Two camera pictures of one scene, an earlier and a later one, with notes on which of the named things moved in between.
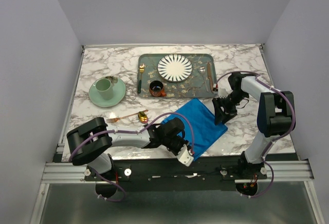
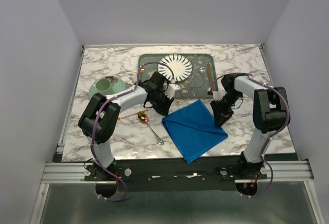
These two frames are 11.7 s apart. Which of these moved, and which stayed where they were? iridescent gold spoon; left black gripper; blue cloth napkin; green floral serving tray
Moved: left black gripper
Stayed: iridescent gold spoon; blue cloth napkin; green floral serving tray
